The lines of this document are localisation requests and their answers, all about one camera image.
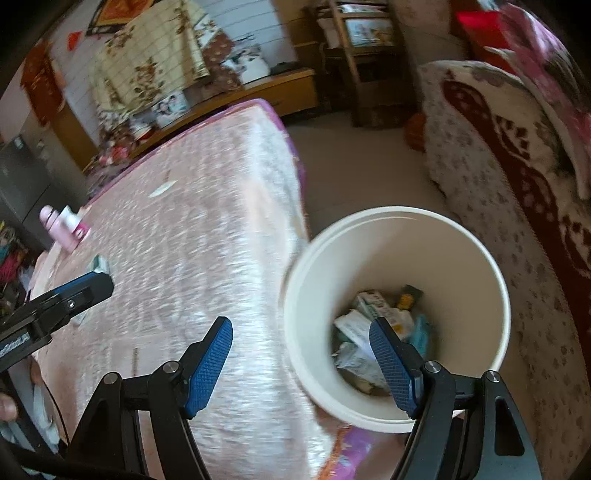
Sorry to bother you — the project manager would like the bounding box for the red wall hanging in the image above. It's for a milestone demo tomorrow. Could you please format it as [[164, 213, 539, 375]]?
[[21, 44, 64, 126]]

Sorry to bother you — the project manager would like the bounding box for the white pill bottle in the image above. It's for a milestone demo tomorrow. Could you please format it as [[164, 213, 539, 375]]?
[[61, 206, 89, 239]]

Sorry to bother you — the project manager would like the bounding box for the blue snack packet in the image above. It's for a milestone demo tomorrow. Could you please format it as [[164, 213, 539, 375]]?
[[410, 314, 437, 357]]

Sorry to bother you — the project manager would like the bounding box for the wooden shelf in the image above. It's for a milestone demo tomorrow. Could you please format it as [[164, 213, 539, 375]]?
[[318, 0, 408, 128]]

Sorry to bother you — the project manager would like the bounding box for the white pot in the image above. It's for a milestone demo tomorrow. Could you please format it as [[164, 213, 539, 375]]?
[[231, 46, 271, 85]]

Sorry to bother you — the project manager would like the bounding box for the pink quilted tablecloth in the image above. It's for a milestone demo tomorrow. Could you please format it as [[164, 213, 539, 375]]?
[[28, 99, 354, 480]]

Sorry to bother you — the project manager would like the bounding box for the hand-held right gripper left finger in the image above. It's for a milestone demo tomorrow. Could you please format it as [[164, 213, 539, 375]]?
[[65, 316, 234, 480]]

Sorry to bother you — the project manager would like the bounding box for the patterned sofa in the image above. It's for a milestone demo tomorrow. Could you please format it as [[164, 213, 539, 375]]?
[[418, 60, 591, 480]]

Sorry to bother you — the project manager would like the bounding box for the white tissue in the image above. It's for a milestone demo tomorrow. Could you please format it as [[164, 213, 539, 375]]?
[[335, 344, 389, 394]]

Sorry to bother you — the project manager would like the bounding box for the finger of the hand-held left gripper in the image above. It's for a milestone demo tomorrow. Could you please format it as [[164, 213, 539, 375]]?
[[28, 271, 115, 341]]

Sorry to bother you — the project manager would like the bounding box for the white pack with green label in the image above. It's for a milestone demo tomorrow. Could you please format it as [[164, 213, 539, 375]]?
[[355, 290, 389, 315]]

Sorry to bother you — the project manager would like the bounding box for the wooden cabinet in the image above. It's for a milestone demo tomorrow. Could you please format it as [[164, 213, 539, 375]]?
[[83, 68, 320, 172]]

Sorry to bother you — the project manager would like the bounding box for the white medicine box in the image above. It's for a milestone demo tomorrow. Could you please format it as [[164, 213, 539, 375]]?
[[333, 309, 376, 352]]

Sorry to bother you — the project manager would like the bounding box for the pink bottle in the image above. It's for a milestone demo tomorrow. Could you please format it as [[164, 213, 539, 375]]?
[[39, 206, 79, 253]]

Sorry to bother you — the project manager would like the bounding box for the grey refrigerator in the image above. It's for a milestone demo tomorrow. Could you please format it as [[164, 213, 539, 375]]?
[[0, 135, 52, 253]]

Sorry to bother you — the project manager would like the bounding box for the black snack wrapper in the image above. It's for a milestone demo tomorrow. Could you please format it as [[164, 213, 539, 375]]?
[[392, 285, 424, 309]]

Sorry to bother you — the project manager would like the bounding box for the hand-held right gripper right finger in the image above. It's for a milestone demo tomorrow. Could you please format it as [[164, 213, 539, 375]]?
[[369, 316, 543, 480]]

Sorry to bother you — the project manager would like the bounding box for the floral cloth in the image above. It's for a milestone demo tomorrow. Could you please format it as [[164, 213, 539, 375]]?
[[90, 0, 209, 117]]

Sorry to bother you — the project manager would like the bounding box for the orange and white wrapper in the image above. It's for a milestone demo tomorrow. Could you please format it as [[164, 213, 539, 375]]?
[[388, 309, 415, 341]]

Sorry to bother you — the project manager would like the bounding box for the white bin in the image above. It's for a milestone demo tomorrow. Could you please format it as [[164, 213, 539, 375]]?
[[281, 206, 511, 435]]

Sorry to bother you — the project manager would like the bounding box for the photo frame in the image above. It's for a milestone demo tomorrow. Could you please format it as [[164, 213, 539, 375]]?
[[154, 90, 190, 128]]

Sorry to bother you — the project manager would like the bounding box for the pink floral blanket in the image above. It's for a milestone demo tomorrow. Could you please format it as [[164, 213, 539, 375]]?
[[499, 4, 591, 200]]

